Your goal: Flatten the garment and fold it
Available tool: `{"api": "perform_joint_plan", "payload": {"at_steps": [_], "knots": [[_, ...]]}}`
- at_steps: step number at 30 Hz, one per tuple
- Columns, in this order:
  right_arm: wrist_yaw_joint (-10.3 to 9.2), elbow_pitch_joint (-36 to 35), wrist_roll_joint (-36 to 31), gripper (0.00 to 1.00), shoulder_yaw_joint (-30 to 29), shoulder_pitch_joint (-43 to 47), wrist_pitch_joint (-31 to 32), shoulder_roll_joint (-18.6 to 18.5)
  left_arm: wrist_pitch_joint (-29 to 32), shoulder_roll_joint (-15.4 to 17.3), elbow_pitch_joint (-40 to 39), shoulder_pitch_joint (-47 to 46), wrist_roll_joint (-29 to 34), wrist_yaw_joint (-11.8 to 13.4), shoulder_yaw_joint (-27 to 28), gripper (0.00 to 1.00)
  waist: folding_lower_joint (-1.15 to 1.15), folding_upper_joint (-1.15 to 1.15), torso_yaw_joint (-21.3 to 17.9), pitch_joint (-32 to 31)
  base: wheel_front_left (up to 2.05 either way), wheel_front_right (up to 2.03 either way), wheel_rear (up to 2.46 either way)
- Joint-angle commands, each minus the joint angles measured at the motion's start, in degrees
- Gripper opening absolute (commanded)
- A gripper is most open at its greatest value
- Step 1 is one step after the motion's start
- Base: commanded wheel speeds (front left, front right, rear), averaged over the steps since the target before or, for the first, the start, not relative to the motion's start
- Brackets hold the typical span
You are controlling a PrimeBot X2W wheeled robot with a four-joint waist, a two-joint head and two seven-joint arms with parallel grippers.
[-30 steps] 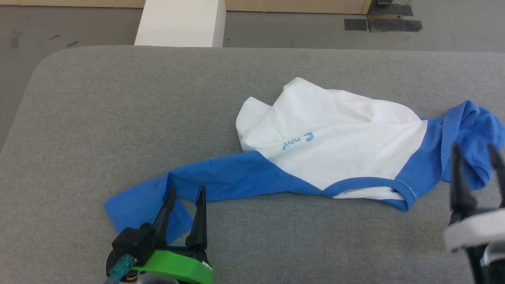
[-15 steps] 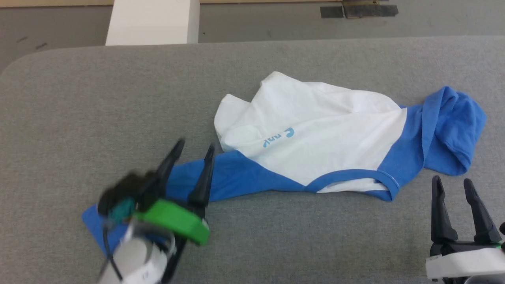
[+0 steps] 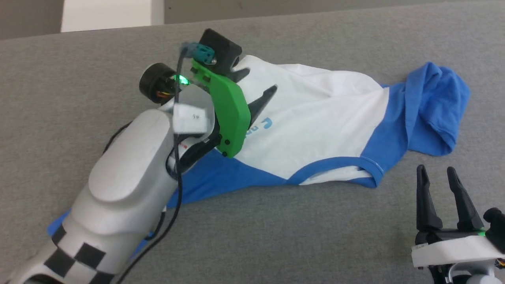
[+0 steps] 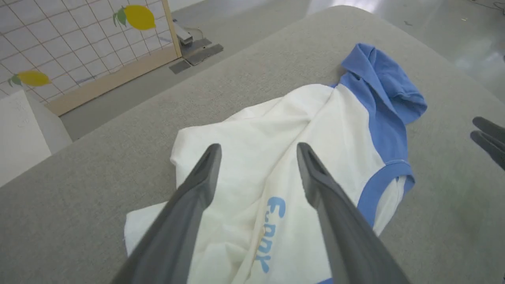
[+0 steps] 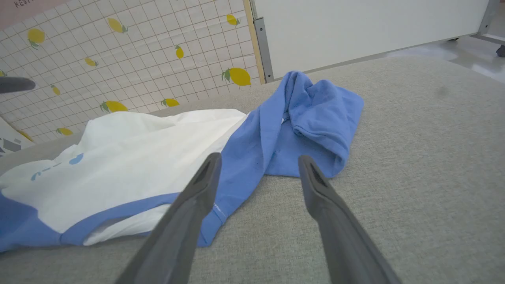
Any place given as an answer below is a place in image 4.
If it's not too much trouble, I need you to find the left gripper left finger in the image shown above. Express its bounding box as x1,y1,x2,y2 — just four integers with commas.
110,143,222,284

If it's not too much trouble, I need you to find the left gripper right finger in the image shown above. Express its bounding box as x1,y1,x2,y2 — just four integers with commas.
297,142,411,284

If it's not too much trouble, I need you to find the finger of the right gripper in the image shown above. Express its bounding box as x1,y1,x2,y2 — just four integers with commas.
470,131,505,171
473,117,505,143

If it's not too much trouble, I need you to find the white and blue t-shirt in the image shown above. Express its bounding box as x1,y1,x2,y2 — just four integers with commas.
124,43,428,284

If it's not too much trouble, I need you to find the small dark floor mat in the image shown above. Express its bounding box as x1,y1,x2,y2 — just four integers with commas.
170,59,192,75

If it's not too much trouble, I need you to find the dark grey floor plate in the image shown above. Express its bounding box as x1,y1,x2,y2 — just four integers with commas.
181,38,212,56

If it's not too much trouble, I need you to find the grey floor device box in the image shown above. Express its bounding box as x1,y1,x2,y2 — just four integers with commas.
173,20,195,47

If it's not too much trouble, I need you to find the lemon print grid panel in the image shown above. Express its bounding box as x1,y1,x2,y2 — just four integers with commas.
0,0,183,117

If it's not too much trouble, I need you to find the white box pedestal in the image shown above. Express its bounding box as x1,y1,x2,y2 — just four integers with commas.
0,90,73,188

